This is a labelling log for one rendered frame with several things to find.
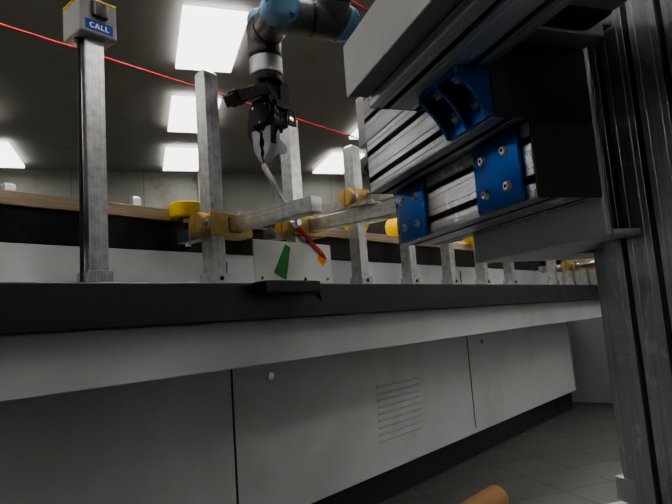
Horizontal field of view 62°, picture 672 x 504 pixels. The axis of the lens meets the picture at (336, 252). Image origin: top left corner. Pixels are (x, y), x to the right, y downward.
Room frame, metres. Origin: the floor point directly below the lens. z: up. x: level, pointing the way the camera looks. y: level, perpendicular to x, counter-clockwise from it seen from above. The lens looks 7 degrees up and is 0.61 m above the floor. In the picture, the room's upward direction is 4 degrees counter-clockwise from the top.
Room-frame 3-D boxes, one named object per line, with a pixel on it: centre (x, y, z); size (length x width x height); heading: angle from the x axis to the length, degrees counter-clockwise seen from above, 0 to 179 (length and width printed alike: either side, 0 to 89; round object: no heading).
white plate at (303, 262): (1.33, 0.10, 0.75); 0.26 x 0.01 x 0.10; 140
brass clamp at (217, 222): (1.20, 0.24, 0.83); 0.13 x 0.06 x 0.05; 140
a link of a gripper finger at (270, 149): (1.21, 0.11, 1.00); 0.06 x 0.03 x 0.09; 140
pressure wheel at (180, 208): (1.31, 0.35, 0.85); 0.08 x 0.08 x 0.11
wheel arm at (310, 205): (1.18, 0.20, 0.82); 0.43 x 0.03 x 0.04; 50
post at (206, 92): (1.18, 0.26, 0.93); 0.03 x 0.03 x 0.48; 50
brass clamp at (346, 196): (1.58, -0.08, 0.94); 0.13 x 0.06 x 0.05; 140
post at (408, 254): (1.75, -0.23, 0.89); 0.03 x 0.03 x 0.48; 50
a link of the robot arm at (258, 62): (1.22, 0.13, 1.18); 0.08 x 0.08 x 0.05
